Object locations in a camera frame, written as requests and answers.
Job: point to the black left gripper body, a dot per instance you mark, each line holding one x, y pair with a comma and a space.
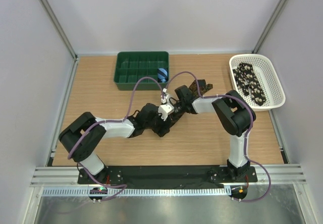
156, 124

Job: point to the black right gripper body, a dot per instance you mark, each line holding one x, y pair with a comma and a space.
178, 109

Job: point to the black tie with gold keys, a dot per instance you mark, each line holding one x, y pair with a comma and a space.
189, 94

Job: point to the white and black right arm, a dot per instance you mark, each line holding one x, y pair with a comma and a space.
235, 115

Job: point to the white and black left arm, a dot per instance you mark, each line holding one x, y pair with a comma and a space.
83, 135

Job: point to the rolled blue striped tie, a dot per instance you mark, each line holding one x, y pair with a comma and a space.
162, 75

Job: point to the green divided organizer tray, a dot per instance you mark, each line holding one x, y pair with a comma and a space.
131, 66

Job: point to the black tie with white pattern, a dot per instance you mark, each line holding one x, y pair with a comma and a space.
247, 81

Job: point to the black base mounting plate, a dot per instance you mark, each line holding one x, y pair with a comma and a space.
174, 177

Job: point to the white perforated plastic basket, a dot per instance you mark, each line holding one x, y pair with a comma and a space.
266, 74

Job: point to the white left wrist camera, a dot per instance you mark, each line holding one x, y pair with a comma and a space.
164, 110

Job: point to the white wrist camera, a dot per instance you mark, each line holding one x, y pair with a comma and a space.
164, 97
164, 110

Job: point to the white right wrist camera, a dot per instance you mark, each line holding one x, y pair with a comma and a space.
164, 97

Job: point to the white slotted cable duct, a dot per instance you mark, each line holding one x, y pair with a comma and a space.
100, 192

